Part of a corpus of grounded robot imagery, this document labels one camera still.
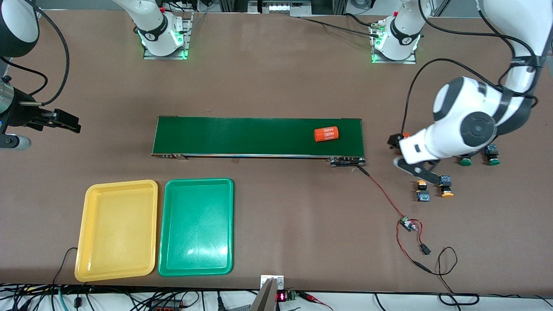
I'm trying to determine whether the black cable to arm base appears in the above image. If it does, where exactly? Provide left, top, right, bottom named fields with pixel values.
left=298, top=15, right=381, bottom=37

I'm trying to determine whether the green plastic tray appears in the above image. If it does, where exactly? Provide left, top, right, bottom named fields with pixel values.
left=158, top=178, right=234, bottom=277

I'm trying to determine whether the yellow mushroom push button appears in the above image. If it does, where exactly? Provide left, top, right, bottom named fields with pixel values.
left=416, top=180, right=431, bottom=203
left=439, top=175, right=454, bottom=198

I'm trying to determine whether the black curved cable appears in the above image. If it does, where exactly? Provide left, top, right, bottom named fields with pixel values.
left=53, top=247, right=79, bottom=286

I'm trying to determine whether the red clip lead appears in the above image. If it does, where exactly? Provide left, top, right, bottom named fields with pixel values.
left=300, top=293, right=333, bottom=311

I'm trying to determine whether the red black twisted wire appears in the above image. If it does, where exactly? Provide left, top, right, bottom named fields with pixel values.
left=358, top=166, right=432, bottom=273

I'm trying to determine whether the thin black looped cable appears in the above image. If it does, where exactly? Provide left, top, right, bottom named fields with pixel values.
left=426, top=246, right=458, bottom=298

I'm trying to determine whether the thick black cable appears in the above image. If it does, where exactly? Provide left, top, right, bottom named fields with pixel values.
left=439, top=293, right=480, bottom=306

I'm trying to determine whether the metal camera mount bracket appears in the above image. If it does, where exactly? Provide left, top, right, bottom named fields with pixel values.
left=250, top=274, right=286, bottom=311

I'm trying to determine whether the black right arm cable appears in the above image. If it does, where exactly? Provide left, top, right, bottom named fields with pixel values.
left=0, top=0, right=70, bottom=106

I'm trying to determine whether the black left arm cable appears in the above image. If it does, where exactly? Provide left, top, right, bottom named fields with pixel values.
left=402, top=0, right=540, bottom=134

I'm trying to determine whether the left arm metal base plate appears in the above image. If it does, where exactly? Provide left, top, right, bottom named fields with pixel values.
left=371, top=19, right=417, bottom=64

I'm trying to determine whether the yellow plastic tray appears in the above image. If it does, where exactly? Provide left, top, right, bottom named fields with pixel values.
left=74, top=180, right=159, bottom=282

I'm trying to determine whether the green conveyor belt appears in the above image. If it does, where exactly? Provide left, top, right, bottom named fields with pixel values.
left=151, top=116, right=367, bottom=168

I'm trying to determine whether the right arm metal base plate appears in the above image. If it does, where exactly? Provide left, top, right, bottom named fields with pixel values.
left=143, top=12, right=194, bottom=60

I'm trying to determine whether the white lit panel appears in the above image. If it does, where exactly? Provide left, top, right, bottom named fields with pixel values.
left=258, top=0, right=291, bottom=13

